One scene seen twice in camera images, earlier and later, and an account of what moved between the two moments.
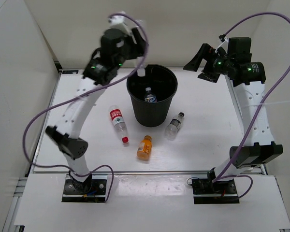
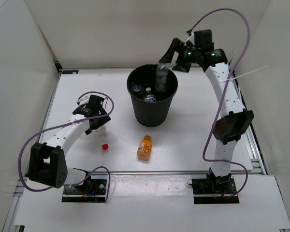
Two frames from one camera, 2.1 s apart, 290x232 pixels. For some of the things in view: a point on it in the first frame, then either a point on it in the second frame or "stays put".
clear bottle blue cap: (140, 66) → (137, 88)
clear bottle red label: (118, 120) → (101, 135)
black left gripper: (138, 48) → (102, 120)
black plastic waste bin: (163, 82) stays put
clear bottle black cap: (172, 130) → (161, 78)
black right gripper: (205, 52) → (174, 47)
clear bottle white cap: (149, 97) stays put
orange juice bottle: (144, 148) stays put
